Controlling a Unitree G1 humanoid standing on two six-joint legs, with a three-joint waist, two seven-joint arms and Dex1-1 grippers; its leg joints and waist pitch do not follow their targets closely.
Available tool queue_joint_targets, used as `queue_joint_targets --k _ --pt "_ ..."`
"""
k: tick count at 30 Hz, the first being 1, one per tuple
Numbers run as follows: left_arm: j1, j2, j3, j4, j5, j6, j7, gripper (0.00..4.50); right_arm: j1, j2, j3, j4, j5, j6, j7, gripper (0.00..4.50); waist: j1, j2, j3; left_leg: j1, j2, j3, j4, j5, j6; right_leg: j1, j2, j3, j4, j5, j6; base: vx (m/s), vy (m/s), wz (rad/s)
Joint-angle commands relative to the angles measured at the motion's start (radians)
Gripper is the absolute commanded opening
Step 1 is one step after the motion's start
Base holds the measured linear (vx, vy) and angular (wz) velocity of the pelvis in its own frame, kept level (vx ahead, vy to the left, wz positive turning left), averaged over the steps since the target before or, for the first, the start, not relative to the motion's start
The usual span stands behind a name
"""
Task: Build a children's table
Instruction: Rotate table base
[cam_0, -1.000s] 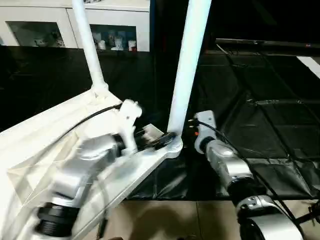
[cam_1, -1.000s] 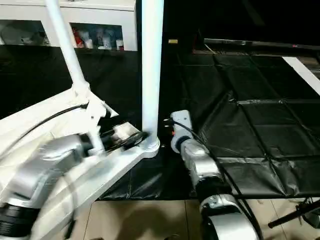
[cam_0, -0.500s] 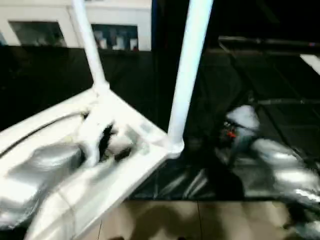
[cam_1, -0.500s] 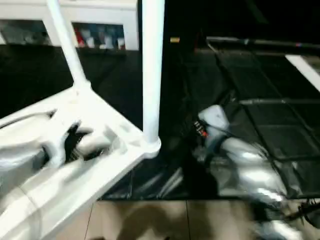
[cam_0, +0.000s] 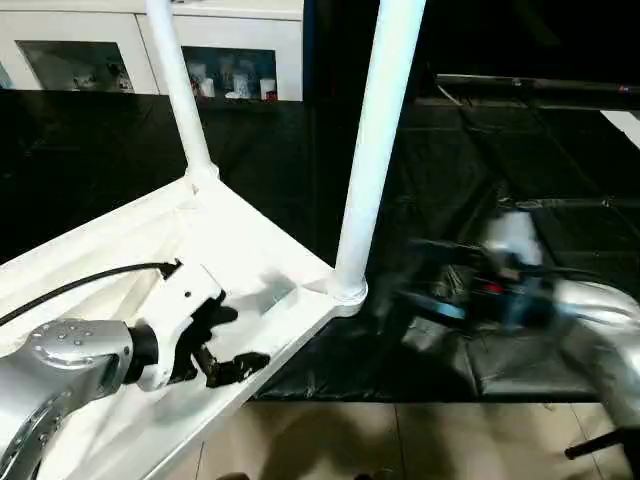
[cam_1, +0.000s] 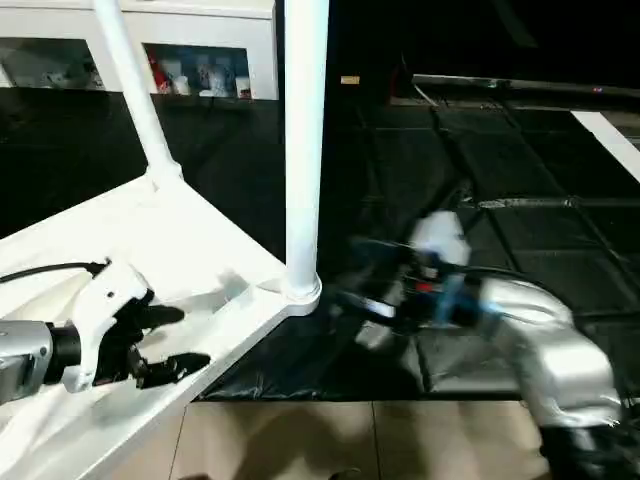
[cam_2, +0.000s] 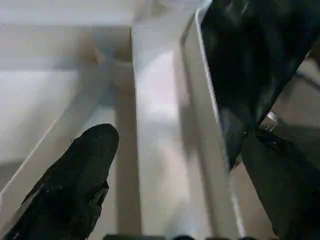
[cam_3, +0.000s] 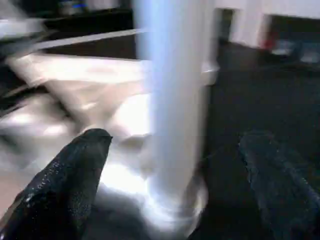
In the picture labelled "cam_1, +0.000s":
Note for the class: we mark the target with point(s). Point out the white glass-door cabinet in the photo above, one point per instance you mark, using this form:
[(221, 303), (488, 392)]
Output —
[(200, 25)]

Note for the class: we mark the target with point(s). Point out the small yellow label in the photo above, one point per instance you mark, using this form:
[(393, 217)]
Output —
[(350, 80)]

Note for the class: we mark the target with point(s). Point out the dark right robot foot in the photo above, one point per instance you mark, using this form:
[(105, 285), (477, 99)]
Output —
[(345, 474)]

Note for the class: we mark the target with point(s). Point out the black television screen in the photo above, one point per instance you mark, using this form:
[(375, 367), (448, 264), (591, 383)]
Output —
[(525, 40)]

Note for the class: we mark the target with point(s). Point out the black work mat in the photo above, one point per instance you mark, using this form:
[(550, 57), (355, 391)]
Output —
[(500, 165)]

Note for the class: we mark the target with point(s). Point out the white plastic table top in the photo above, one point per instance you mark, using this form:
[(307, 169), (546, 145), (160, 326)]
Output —
[(175, 240)]

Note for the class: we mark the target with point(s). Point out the red white package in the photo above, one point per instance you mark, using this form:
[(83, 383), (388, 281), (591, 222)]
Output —
[(159, 75)]

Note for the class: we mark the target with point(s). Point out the white plastic table leg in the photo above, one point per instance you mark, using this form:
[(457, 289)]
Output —
[(305, 150), (135, 90)]

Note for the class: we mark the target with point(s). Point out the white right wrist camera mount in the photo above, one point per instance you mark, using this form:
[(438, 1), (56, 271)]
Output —
[(440, 240)]

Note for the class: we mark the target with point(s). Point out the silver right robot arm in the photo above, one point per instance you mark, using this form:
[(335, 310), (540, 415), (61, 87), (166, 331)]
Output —
[(550, 350)]

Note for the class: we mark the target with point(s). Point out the white board strip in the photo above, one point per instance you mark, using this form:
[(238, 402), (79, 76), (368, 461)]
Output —
[(610, 140)]

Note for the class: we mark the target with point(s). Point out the dark blue black cabinet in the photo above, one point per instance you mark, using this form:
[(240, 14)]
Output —
[(360, 40)]

